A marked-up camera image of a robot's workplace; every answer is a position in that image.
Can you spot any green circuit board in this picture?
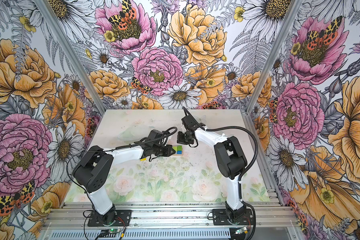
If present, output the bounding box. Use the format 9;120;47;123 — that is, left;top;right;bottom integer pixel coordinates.
98;229;125;238
235;227;249;235

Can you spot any right black corrugated cable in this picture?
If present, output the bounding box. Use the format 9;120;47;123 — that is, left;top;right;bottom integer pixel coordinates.
182;106;259;240

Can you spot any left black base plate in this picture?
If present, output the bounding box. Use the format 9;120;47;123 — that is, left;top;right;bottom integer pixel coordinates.
88;210;132;227

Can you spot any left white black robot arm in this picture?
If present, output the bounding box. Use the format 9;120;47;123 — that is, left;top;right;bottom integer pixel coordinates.
72;127;178;226

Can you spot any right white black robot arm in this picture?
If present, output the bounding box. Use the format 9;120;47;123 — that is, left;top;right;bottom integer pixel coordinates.
177;115;247;223

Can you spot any white vented cable duct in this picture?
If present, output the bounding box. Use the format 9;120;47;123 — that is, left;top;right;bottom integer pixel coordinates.
44;228;231;240

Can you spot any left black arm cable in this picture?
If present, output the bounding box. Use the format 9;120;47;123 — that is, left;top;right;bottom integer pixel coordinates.
66;126;178;240

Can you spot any aluminium mounting rail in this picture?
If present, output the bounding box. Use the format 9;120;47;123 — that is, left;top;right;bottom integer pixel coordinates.
45;202;298;229

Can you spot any right green circuit board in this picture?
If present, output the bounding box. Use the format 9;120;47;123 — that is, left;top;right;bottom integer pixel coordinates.
235;227;249;235

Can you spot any left green circuit board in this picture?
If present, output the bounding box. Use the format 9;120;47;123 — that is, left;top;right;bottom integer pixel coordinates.
98;229;125;238

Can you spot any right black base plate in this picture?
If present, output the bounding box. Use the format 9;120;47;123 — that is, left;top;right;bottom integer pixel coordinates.
212;208;256;226

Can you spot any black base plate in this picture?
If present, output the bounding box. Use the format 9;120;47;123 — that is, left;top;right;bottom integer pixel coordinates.
212;208;256;226
88;210;132;227

